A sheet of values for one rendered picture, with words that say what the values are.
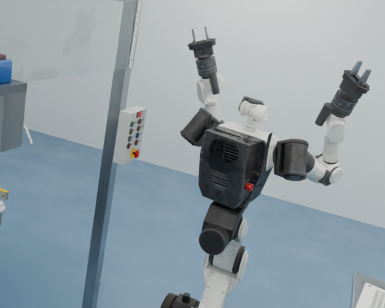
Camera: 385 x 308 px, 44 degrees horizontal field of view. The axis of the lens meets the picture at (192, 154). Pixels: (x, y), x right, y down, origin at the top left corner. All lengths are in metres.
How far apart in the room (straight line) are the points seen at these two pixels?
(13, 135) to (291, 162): 1.01
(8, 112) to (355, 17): 3.55
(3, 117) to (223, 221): 0.92
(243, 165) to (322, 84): 2.97
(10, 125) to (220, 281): 1.27
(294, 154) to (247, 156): 0.20
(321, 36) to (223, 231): 3.03
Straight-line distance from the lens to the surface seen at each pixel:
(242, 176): 1.80
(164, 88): 4.96
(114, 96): 2.23
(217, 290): 2.40
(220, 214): 1.96
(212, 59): 2.13
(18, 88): 1.70
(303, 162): 1.86
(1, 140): 1.71
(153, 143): 5.11
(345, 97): 1.91
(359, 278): 1.92
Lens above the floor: 1.75
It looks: 18 degrees down
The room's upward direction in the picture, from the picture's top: 11 degrees clockwise
